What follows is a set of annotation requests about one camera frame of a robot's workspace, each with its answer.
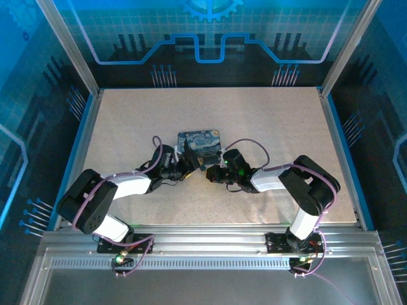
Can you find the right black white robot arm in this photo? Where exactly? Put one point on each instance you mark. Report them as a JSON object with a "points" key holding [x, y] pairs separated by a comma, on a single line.
{"points": [[311, 190]]}

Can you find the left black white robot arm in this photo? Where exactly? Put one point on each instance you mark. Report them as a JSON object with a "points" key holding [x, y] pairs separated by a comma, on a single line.
{"points": [[92, 203]]}

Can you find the black controller box green light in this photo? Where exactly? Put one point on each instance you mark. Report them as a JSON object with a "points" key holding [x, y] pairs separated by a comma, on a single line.
{"points": [[122, 261], [300, 262]]}

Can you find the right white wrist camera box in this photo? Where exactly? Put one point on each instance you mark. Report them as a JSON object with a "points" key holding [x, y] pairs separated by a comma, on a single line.
{"points": [[224, 150]]}

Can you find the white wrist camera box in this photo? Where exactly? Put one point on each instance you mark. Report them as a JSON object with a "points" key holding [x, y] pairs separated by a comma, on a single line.
{"points": [[177, 152], [224, 150]]}

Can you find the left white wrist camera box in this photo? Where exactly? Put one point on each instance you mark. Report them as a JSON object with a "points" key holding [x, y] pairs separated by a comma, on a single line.
{"points": [[177, 152]]}

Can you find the aluminium mounting rail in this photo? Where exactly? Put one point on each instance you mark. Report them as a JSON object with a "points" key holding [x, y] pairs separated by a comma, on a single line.
{"points": [[206, 238]]}

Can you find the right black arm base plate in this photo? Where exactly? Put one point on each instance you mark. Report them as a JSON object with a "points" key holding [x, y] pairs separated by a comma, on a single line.
{"points": [[276, 243]]}

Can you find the aluminium table side rail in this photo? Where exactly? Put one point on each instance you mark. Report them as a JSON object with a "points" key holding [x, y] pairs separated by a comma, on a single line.
{"points": [[332, 127], [86, 149]]}

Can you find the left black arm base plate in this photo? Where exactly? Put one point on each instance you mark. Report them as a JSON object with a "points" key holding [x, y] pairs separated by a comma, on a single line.
{"points": [[108, 246]]}

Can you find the aluminium frame post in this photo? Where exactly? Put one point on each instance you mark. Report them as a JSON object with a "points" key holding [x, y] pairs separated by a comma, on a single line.
{"points": [[68, 47], [348, 47]]}

